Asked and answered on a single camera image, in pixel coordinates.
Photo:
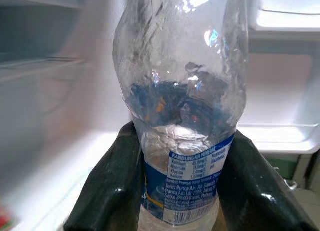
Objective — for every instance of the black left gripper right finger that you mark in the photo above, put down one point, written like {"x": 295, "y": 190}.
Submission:
{"x": 252, "y": 191}

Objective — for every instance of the clear plastic water bottle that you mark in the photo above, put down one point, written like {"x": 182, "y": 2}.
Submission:
{"x": 180, "y": 91}

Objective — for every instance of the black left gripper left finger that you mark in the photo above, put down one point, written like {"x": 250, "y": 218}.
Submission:
{"x": 110, "y": 181}

